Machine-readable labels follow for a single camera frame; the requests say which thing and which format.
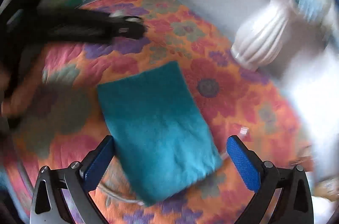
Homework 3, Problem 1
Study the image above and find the teal towel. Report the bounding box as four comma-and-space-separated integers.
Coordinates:
97, 61, 222, 206

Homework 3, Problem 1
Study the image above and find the white ribbed vase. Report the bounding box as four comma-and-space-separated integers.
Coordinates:
230, 0, 297, 71

